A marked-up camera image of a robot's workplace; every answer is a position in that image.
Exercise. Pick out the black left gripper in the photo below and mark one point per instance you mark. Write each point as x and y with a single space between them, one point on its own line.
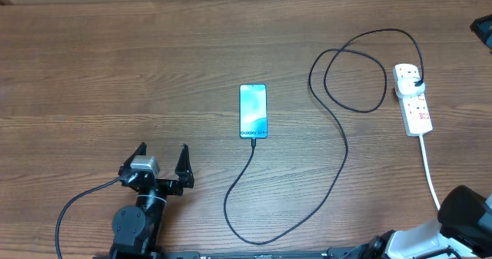
183 171

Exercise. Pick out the Samsung Galaxy smartphone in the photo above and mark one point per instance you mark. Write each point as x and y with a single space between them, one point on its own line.
253 111

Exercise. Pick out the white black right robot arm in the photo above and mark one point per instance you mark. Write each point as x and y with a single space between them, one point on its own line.
462 227

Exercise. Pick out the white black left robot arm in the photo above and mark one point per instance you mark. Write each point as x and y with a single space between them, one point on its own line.
136 227

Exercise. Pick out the white charger plug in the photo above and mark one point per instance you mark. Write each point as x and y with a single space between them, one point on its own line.
408 88

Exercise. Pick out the white power strip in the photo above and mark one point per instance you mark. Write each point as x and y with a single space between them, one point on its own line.
414 111

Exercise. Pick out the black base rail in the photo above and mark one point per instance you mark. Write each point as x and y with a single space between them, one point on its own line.
330 253

